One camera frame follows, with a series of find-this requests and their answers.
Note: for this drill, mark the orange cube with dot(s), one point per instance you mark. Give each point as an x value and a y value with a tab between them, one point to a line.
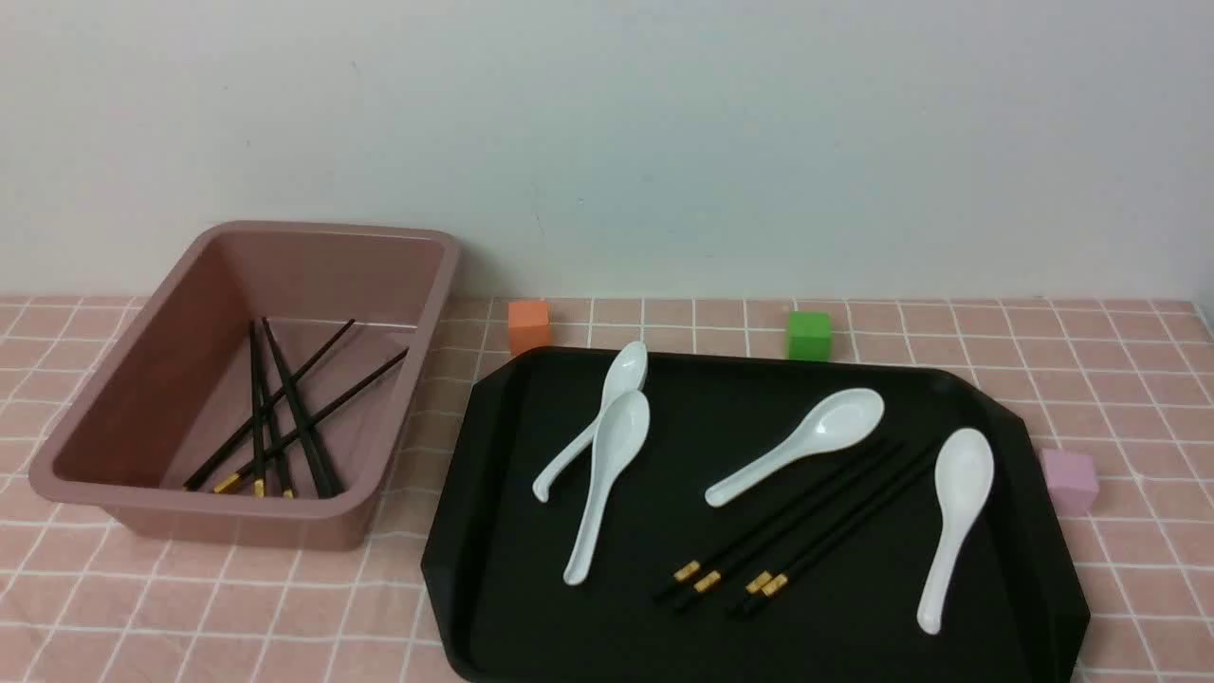
528	325

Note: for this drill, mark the white spoon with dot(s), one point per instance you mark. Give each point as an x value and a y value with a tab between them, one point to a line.
964	475
619	437
626	374
835	423

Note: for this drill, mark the pink cube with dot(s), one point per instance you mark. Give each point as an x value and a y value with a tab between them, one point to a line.
1071	479

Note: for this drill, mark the black plastic tray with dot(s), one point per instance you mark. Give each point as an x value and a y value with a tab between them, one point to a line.
814	575

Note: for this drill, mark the white spoon right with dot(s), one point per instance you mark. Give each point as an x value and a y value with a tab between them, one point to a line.
964	475

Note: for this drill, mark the pink plastic bin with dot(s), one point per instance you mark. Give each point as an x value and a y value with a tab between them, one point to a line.
176	384

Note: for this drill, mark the green cube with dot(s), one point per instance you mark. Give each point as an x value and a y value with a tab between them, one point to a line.
809	336

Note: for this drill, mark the white spoon centre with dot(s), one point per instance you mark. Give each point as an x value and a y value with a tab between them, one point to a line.
835	423

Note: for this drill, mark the black chopstick bin thick right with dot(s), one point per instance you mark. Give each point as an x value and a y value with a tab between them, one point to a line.
319	464

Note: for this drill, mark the white spoon rear left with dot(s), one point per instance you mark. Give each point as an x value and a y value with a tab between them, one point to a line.
626	374

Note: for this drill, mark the pink checkered tablecloth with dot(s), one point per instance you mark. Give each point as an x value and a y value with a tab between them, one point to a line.
1127	382

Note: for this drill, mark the black chopstick bin upper diagonal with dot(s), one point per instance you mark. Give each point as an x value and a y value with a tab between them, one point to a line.
198	477

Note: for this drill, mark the white spoon front left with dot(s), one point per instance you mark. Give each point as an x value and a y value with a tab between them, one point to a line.
619	437

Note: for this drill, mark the black chopstick bin vertical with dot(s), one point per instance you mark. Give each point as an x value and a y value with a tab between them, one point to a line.
258	464

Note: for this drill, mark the black chopstick bin long diagonal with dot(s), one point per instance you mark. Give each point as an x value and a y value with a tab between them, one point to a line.
243	474

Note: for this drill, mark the black chopstick bin short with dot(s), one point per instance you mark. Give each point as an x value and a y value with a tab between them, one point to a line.
279	463

